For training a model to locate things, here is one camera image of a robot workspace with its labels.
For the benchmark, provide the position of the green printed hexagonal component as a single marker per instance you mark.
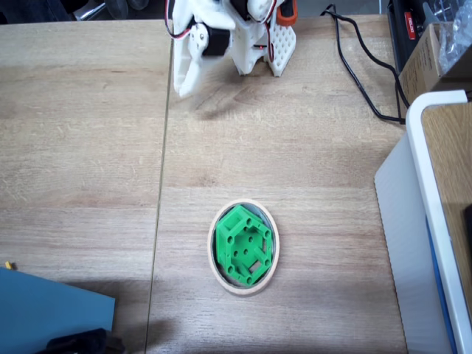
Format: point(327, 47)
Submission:
point(221, 250)

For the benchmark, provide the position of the black office chair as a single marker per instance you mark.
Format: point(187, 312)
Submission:
point(88, 13)

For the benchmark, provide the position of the person's body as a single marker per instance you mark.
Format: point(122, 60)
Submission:
point(33, 11)

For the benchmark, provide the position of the black power supply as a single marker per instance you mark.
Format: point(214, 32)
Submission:
point(400, 44)

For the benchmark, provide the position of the brown cardboard box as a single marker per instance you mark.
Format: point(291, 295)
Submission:
point(420, 70)

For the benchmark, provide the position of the beige masking tape roll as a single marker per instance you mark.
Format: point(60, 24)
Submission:
point(243, 291)

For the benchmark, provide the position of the clear plastic bag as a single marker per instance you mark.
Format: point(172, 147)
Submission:
point(457, 40)

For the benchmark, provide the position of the small yellow piece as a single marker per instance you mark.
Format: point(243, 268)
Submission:
point(9, 264)

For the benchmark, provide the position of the blue box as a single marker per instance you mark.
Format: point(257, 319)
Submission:
point(44, 313)

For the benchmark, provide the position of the black object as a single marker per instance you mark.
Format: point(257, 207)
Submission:
point(85, 343)

